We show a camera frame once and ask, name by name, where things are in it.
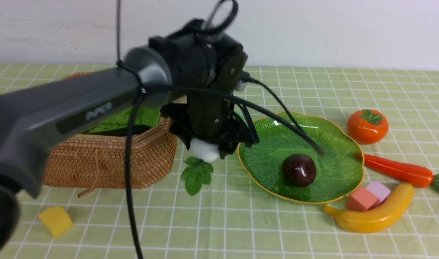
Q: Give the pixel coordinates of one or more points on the orange persimmon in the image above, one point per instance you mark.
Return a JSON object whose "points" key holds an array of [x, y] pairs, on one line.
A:
{"points": [[367, 126]]}

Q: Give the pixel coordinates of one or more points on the orange carrot with leaves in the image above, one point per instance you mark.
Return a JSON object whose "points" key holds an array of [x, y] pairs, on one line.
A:
{"points": [[417, 175]]}

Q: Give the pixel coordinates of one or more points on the white radish with leaves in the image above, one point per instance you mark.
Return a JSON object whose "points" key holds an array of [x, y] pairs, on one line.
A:
{"points": [[199, 167]]}

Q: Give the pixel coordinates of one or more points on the green checkered tablecloth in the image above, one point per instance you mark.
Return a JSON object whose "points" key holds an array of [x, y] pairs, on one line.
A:
{"points": [[233, 218]]}

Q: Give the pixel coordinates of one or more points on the dark purple eggplant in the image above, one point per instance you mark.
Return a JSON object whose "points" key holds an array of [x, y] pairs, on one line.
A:
{"points": [[120, 132]]}

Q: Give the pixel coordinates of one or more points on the yellow banana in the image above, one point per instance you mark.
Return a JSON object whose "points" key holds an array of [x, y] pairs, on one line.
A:
{"points": [[377, 219]]}

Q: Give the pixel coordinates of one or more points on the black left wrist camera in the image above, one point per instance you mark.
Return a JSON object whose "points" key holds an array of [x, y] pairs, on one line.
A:
{"points": [[242, 82]]}

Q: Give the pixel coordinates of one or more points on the salmon pink foam block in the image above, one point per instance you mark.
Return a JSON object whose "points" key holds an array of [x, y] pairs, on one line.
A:
{"points": [[361, 200]]}

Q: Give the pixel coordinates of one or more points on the woven wicker basket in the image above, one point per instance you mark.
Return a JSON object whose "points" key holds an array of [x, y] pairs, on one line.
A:
{"points": [[90, 161]]}

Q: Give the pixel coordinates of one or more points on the dark purple mangosteen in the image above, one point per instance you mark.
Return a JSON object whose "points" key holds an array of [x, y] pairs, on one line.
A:
{"points": [[299, 170]]}

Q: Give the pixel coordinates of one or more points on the yellow foam block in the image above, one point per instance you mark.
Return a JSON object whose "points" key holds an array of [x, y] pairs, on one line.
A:
{"points": [[56, 220]]}

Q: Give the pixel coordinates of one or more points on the green leaf-shaped glass plate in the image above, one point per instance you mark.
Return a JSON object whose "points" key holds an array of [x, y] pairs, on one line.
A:
{"points": [[339, 171]]}

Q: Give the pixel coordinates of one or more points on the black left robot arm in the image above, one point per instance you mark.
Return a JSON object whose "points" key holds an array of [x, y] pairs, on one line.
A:
{"points": [[189, 74]]}

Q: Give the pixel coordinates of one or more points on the lilac foam block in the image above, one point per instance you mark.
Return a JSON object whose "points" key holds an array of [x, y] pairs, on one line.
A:
{"points": [[380, 191]]}

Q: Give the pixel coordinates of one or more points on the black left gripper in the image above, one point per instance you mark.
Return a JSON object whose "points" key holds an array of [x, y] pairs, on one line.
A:
{"points": [[209, 118]]}

